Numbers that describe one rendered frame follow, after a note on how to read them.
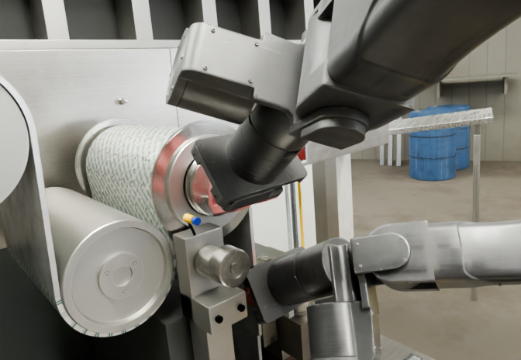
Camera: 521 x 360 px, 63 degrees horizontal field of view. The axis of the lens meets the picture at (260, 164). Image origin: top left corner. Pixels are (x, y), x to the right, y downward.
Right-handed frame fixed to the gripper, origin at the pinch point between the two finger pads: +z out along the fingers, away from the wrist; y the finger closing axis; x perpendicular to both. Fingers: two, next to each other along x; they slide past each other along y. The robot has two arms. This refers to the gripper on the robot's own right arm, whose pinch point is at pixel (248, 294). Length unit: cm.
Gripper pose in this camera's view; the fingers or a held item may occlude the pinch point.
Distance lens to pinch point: 62.2
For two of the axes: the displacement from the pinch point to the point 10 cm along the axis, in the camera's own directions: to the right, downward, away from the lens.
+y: 7.5, -1.8, 6.4
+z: -5.4, 4.0, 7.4
